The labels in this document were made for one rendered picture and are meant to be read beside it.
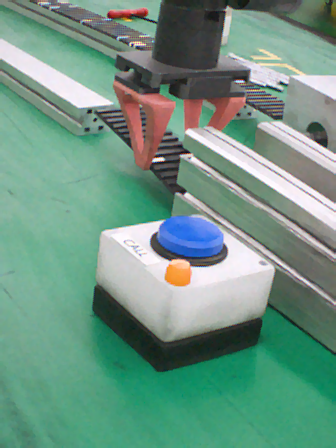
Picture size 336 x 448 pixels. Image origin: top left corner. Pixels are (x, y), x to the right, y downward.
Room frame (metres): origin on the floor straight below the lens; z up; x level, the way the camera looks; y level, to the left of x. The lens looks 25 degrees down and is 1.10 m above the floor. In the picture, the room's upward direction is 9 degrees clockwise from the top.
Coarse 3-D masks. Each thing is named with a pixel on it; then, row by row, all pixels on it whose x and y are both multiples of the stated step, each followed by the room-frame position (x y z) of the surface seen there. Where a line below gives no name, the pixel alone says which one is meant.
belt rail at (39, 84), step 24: (0, 48) 1.04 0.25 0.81; (0, 72) 0.99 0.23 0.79; (24, 72) 0.94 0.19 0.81; (48, 72) 0.95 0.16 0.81; (24, 96) 0.94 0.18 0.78; (48, 96) 0.89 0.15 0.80; (72, 96) 0.87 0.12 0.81; (96, 96) 0.88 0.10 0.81; (72, 120) 0.85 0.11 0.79; (96, 120) 0.86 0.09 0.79
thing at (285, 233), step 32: (192, 128) 0.67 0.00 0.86; (288, 128) 0.72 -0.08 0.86; (192, 160) 0.67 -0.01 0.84; (224, 160) 0.63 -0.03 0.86; (256, 160) 0.63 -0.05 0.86; (288, 160) 0.68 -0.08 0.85; (320, 160) 0.66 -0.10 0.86; (192, 192) 0.65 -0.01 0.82; (224, 192) 0.63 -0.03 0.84; (256, 192) 0.60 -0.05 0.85; (288, 192) 0.58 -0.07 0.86; (320, 192) 0.65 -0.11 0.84; (224, 224) 0.63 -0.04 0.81; (256, 224) 0.60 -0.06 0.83; (288, 224) 0.59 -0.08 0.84; (320, 224) 0.55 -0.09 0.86; (288, 256) 0.57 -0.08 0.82; (320, 256) 0.54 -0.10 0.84; (288, 288) 0.56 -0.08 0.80; (320, 288) 0.55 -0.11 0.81; (320, 320) 0.53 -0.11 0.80
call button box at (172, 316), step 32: (128, 256) 0.50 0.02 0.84; (160, 256) 0.51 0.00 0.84; (224, 256) 0.52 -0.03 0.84; (256, 256) 0.53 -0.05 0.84; (96, 288) 0.53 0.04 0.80; (128, 288) 0.50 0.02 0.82; (160, 288) 0.48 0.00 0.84; (192, 288) 0.48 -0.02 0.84; (224, 288) 0.49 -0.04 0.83; (256, 288) 0.51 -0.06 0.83; (128, 320) 0.50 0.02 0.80; (160, 320) 0.47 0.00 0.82; (192, 320) 0.48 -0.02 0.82; (224, 320) 0.50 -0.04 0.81; (256, 320) 0.52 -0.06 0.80; (160, 352) 0.47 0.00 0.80; (192, 352) 0.48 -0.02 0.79; (224, 352) 0.50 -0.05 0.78
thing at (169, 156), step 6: (162, 150) 0.76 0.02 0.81; (168, 150) 0.76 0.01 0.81; (174, 150) 0.77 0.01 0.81; (180, 150) 0.77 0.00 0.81; (186, 150) 0.77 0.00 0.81; (156, 156) 0.75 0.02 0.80; (162, 156) 0.76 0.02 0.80; (168, 156) 0.76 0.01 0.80; (174, 156) 0.76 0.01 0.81; (180, 156) 0.76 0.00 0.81; (186, 156) 0.76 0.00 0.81; (192, 156) 0.77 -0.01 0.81; (156, 162) 0.74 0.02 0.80; (162, 162) 0.75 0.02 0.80; (168, 162) 0.75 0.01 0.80; (174, 162) 0.75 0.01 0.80
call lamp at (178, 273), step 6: (168, 264) 0.48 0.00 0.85; (174, 264) 0.48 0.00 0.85; (180, 264) 0.48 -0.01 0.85; (186, 264) 0.48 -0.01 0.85; (168, 270) 0.48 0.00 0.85; (174, 270) 0.48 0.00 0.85; (180, 270) 0.48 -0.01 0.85; (186, 270) 0.48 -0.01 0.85; (168, 276) 0.48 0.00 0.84; (174, 276) 0.47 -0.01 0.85; (180, 276) 0.47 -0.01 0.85; (186, 276) 0.48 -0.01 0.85; (168, 282) 0.48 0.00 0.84; (174, 282) 0.47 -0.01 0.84; (180, 282) 0.47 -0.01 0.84; (186, 282) 0.48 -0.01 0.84
